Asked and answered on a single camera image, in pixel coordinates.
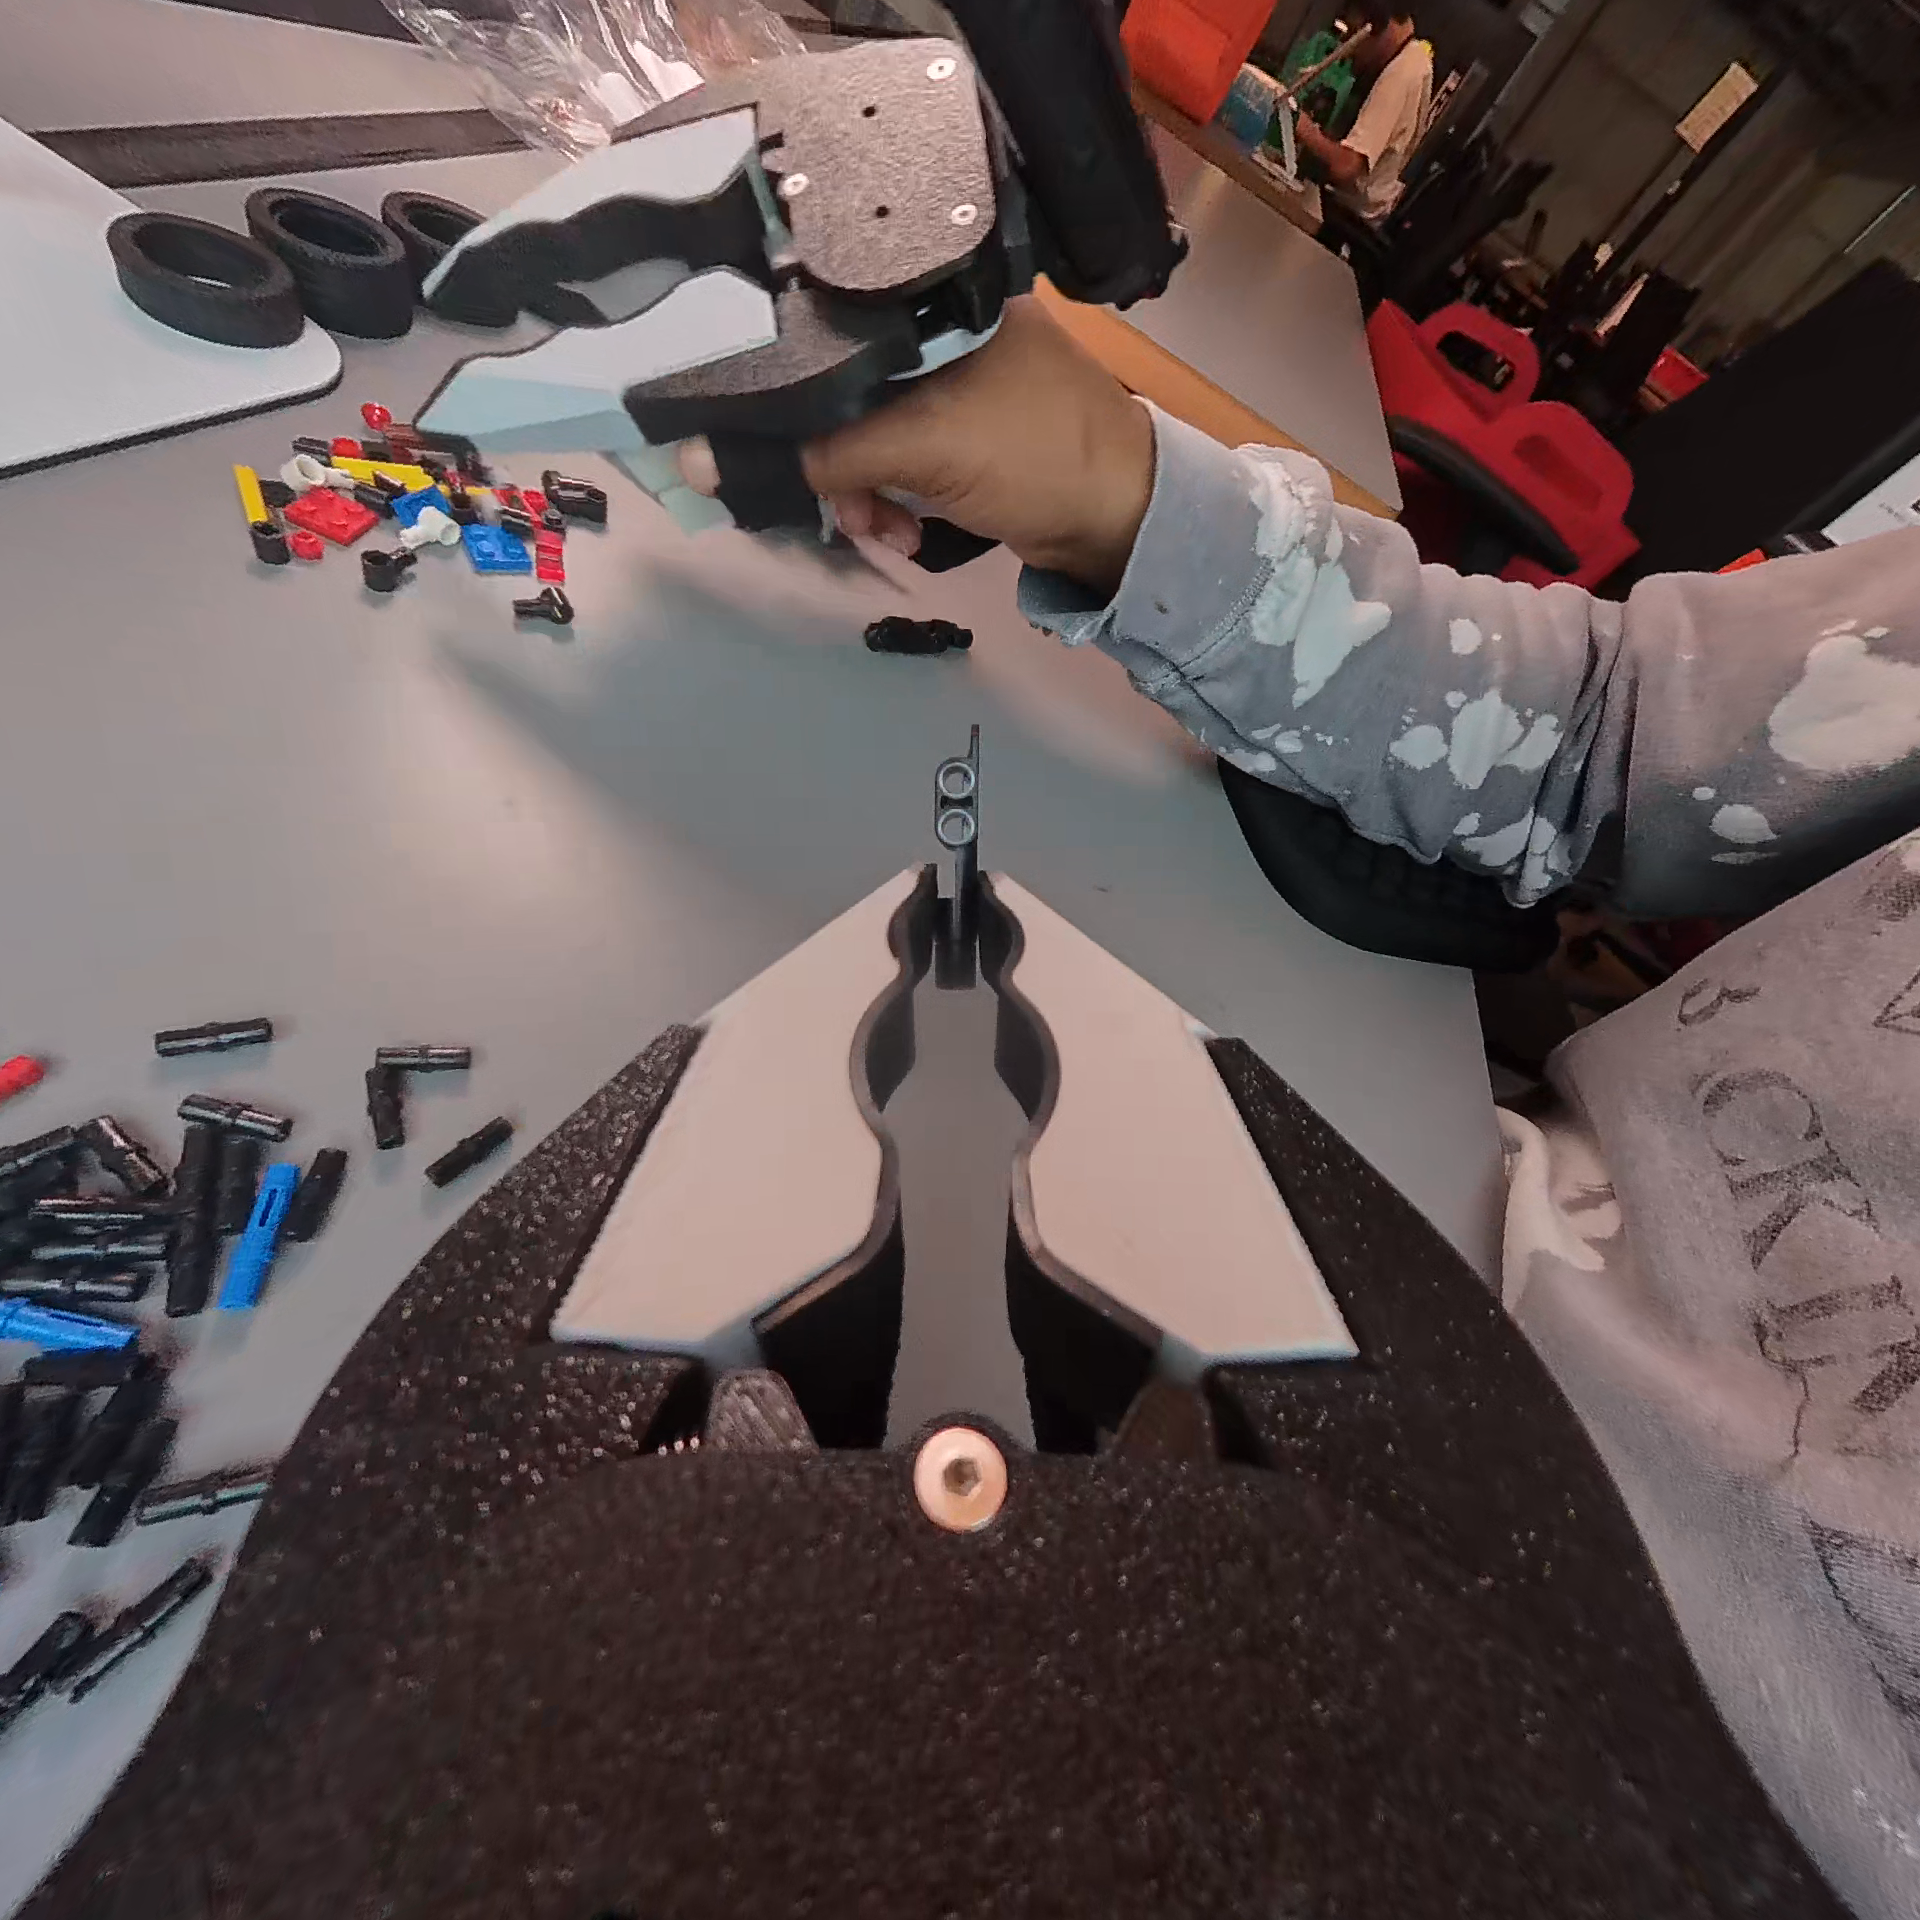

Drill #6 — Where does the dark toy beam assembly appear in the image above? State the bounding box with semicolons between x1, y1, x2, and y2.
931;725;987;993

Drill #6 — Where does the black desk cable slot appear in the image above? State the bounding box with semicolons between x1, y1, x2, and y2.
30;107;529;189

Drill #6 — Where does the person's grey printed sweatshirt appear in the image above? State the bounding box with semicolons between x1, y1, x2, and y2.
1500;833;1920;1920

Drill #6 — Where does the pile of black blue pins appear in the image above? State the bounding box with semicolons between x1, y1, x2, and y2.
0;1018;515;1729

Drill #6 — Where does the person's right forearm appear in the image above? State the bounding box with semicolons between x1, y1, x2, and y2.
1019;398;1920;924

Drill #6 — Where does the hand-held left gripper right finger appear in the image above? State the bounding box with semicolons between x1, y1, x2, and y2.
983;866;1361;1451

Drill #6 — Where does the orange bin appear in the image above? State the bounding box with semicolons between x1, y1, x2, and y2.
1123;0;1279;85

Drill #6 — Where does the black rubber toy tyre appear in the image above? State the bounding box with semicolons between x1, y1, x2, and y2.
244;188;415;338
383;189;519;324
108;211;304;350

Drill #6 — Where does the pile of mixed colourful bricks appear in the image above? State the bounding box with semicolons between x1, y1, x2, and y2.
232;403;608;623

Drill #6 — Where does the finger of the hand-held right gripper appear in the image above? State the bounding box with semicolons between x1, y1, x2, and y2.
411;267;790;455
422;105;794;329

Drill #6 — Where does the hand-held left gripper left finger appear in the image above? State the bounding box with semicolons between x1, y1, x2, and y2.
552;865;921;1450

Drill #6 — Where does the black mesh office chair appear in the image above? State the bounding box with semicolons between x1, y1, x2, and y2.
1217;757;1562;975

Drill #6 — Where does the person's right hand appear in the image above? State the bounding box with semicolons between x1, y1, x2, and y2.
675;289;1162;590

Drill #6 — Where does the red plastic chair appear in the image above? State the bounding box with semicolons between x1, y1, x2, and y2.
1478;398;1636;588
1366;295;1548;453

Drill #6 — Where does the clear plastic bag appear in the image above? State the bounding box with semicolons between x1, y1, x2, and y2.
360;0;783;161

